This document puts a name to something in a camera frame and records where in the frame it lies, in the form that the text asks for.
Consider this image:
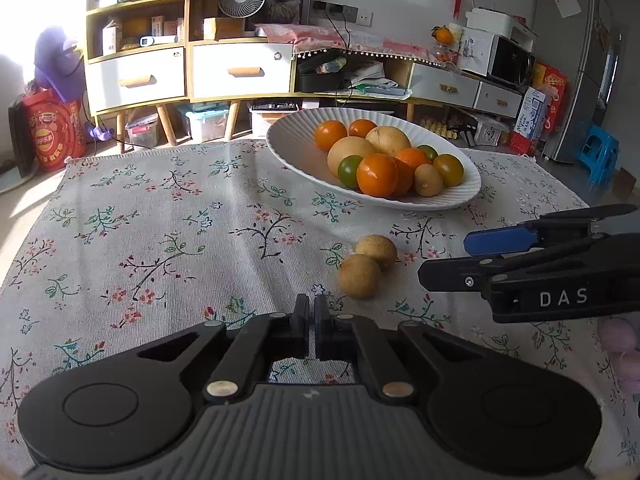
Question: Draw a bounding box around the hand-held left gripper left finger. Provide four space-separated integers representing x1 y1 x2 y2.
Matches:
135 292 311 406

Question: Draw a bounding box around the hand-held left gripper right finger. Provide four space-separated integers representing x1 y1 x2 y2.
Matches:
312 292 493 403

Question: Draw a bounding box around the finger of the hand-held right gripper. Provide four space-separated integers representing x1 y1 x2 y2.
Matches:
417 234 608 292
463 204 638 256

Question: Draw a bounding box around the brown longan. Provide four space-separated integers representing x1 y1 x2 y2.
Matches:
355 235 398 271
414 163 444 197
338 254 382 300

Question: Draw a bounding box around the yellow-green tomato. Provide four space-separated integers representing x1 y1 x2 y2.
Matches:
432 153 465 187

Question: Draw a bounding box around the orange mandarin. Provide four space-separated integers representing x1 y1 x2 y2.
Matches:
395 147 432 170
395 160 416 197

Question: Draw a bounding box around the orange tomato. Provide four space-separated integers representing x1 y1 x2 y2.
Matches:
348 118 378 139
356 153 400 198
314 120 347 151

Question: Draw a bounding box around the white ribbed plate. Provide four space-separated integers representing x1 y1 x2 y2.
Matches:
266 107 482 211

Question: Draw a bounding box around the person's right hand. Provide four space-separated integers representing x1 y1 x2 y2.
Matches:
597 317 640 401

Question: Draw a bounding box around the yellow egg tray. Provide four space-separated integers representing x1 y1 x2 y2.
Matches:
419 116 463 140

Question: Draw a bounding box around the blue and white box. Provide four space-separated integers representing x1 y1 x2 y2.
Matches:
510 87 551 156

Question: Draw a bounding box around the blue plastic stool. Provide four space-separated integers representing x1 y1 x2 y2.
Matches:
577 124 621 186

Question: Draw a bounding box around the floral tablecloth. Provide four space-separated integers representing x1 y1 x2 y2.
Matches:
0 139 608 476

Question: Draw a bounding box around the red and yellow gift box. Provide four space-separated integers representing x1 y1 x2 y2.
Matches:
531 61 569 133

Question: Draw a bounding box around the black microwave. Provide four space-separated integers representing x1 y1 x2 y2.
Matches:
487 35 537 88

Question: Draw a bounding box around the white box blue print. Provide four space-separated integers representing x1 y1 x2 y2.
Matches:
459 27 496 77

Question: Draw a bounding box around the low wooden cabinet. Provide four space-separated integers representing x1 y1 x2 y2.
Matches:
292 50 526 121

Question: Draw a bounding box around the grey refrigerator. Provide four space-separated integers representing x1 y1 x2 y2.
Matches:
530 0 623 163

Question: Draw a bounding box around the pile of papers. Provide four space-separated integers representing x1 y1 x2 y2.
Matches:
347 60 413 98

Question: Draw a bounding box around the clear storage bin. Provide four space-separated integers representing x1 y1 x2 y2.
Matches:
125 112 163 147
186 105 232 143
249 101 301 138

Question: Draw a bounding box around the orange decoration on glass jar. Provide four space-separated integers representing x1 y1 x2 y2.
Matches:
431 25 457 63

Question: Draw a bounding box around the plain white box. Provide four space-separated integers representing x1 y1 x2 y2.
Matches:
465 7 540 40

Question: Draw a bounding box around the black box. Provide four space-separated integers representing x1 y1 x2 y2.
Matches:
295 55 351 93

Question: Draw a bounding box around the pink lace cloth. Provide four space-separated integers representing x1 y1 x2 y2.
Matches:
256 24 441 68

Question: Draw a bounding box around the wooden box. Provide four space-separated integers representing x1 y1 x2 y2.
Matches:
202 17 246 41

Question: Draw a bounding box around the wooden shelf cabinet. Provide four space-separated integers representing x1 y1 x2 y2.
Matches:
84 0 297 153

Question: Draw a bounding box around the black flat panel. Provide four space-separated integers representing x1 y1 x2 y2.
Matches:
7 97 38 179

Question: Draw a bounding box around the small white carton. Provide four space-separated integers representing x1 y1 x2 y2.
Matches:
102 22 123 56

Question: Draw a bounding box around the purple plush toy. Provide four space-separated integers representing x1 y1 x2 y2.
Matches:
34 26 87 103

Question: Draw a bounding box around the white drawer gold handle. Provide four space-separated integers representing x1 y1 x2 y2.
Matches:
474 81 523 118
410 63 481 106

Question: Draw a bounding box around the white drawer wooden handle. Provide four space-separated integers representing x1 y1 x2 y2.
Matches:
192 42 293 100
86 47 187 112

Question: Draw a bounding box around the wall socket strip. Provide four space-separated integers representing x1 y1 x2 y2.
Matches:
311 0 373 28

